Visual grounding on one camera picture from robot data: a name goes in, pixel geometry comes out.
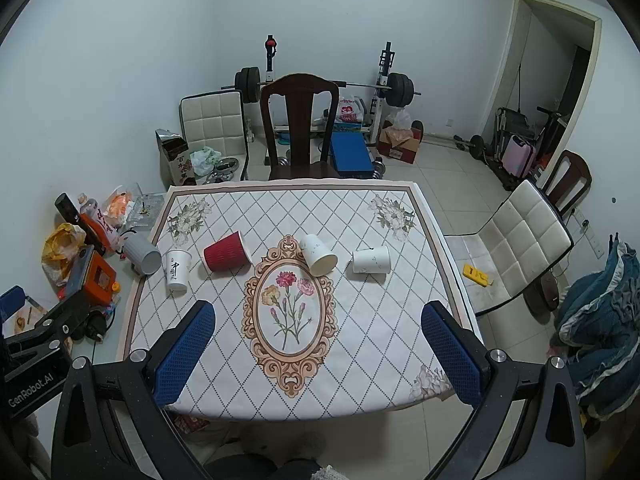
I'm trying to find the grey mug with handle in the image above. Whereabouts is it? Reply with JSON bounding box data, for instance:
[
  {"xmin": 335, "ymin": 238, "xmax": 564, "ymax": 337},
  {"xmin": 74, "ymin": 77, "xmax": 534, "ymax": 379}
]
[{"xmin": 122, "ymin": 231, "xmax": 162, "ymax": 276}]

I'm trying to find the white paper cup with print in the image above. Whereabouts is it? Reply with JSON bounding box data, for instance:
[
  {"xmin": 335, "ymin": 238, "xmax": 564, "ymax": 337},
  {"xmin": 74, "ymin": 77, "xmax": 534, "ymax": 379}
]
[{"xmin": 165, "ymin": 249, "xmax": 192, "ymax": 294}]

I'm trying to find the red paper cup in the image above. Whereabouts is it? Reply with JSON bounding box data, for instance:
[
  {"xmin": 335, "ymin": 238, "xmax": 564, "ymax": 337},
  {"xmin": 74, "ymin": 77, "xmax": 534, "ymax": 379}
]
[{"xmin": 203, "ymin": 231, "xmax": 253, "ymax": 272}]

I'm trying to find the white paper cup far right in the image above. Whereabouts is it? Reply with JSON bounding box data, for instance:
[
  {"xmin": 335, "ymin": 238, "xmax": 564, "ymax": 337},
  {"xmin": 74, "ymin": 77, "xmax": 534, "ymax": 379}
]
[{"xmin": 352, "ymin": 246, "xmax": 392, "ymax": 274}]

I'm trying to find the white speckled paper cup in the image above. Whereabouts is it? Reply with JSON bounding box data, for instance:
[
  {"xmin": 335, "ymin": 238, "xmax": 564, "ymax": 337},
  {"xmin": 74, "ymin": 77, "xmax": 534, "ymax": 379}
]
[{"xmin": 299, "ymin": 234, "xmax": 337, "ymax": 278}]

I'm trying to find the yellow plastic bag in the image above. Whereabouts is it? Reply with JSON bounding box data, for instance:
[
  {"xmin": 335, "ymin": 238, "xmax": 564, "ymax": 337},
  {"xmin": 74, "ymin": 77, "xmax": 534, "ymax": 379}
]
[{"xmin": 40, "ymin": 222, "xmax": 86, "ymax": 287}]

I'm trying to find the yellow tool on chair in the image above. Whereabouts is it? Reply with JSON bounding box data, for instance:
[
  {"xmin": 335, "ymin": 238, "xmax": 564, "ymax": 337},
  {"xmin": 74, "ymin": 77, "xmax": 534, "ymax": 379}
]
[{"xmin": 462, "ymin": 263, "xmax": 491, "ymax": 287}]

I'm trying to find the orange box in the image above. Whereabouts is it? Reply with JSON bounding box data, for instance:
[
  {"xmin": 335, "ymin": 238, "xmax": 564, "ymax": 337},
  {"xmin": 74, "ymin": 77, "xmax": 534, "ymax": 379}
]
[{"xmin": 58, "ymin": 246, "xmax": 118, "ymax": 307}]

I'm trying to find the white padded chair right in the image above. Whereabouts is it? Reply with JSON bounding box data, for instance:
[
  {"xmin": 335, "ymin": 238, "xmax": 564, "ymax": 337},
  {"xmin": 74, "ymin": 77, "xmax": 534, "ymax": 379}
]
[{"xmin": 446, "ymin": 180, "xmax": 574, "ymax": 315}]

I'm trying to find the white padded chair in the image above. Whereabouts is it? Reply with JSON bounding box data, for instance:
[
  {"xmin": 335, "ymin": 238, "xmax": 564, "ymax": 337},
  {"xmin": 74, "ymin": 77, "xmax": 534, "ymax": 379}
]
[
  {"xmin": 179, "ymin": 90, "xmax": 248, "ymax": 181},
  {"xmin": 446, "ymin": 180, "xmax": 574, "ymax": 315}
]

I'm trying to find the blue denim clothing pile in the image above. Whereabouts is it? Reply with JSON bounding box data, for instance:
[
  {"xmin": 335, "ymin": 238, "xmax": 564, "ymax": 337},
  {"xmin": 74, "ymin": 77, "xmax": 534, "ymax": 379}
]
[{"xmin": 551, "ymin": 236, "xmax": 639, "ymax": 420}]

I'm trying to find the snack bag orange white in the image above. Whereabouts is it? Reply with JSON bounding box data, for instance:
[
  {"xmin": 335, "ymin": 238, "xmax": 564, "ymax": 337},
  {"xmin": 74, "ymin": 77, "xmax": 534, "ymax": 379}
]
[{"xmin": 101, "ymin": 185, "xmax": 136, "ymax": 229}]

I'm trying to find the floral patterned tablecloth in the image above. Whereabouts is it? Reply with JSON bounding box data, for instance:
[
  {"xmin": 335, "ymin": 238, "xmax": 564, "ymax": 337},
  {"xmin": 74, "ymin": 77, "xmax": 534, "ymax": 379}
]
[{"xmin": 117, "ymin": 179, "xmax": 477, "ymax": 420}]

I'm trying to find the patterned gift box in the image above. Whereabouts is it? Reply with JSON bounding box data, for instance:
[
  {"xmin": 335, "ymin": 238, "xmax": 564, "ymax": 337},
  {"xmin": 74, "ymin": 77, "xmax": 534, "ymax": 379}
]
[{"xmin": 155, "ymin": 129, "xmax": 196, "ymax": 186}]

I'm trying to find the dark wooden chair by door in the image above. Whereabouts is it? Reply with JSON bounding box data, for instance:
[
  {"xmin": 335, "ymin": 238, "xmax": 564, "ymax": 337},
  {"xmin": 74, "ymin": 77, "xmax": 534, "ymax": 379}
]
[{"xmin": 542, "ymin": 150, "xmax": 592, "ymax": 218}]

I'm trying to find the pink suitcase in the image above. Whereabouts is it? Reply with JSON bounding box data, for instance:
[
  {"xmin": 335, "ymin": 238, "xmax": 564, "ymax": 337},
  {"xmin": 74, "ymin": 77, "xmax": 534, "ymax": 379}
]
[{"xmin": 501, "ymin": 134, "xmax": 536, "ymax": 178}]

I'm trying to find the dumbbell on floor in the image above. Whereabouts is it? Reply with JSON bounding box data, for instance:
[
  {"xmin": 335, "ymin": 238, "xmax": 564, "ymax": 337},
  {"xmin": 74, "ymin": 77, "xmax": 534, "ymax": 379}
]
[{"xmin": 454, "ymin": 134, "xmax": 485, "ymax": 160}]

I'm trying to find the brown cardboard box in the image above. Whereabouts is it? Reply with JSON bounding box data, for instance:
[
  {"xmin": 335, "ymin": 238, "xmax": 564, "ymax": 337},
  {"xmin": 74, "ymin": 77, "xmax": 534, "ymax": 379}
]
[{"xmin": 376, "ymin": 127, "xmax": 421, "ymax": 164}]

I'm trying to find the blue weight bench pad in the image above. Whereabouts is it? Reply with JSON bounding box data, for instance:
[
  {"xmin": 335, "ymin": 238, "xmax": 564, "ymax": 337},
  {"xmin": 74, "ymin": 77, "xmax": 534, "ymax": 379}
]
[{"xmin": 331, "ymin": 131, "xmax": 374, "ymax": 179}]

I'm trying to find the white padded chair left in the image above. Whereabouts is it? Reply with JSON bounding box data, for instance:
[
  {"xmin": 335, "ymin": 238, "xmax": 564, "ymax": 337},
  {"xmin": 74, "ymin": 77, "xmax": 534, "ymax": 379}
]
[{"xmin": 179, "ymin": 90, "xmax": 248, "ymax": 181}]

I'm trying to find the red white plastic bag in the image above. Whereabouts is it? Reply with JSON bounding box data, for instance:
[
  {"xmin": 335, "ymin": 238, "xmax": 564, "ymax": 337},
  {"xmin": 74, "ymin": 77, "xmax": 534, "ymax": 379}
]
[{"xmin": 336, "ymin": 96, "xmax": 366, "ymax": 124}]

